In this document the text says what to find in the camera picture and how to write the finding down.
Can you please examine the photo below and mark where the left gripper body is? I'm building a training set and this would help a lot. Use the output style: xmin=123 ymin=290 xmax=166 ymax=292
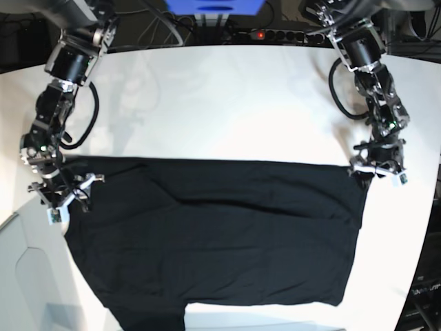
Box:
xmin=349 ymin=137 xmax=407 ymax=177

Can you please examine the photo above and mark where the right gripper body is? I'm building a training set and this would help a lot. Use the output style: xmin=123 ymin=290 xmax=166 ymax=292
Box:
xmin=28 ymin=158 xmax=104 ymax=208

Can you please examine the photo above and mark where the black T-shirt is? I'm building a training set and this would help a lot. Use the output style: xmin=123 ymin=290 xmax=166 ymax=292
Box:
xmin=65 ymin=157 xmax=368 ymax=330

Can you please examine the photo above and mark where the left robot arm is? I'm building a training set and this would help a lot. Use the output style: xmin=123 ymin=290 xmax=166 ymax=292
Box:
xmin=300 ymin=1 xmax=410 ymax=186

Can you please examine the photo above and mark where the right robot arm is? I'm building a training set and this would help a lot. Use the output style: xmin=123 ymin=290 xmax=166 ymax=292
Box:
xmin=20 ymin=1 xmax=118 ymax=223

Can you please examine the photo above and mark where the black power strip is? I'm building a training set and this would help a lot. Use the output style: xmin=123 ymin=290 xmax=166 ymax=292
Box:
xmin=232 ymin=29 xmax=327 ymax=47

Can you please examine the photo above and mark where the blue plastic box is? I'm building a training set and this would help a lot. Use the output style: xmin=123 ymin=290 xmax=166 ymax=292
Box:
xmin=165 ymin=0 xmax=265 ymax=16

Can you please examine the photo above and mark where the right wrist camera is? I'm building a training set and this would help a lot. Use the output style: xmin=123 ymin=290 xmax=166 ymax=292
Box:
xmin=46 ymin=206 xmax=70 ymax=225

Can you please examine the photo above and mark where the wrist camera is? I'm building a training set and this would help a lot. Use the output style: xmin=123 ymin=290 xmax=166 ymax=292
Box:
xmin=46 ymin=206 xmax=70 ymax=225
xmin=391 ymin=171 xmax=408 ymax=188

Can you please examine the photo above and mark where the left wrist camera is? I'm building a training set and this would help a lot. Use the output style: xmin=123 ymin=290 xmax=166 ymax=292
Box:
xmin=391 ymin=171 xmax=408 ymax=188

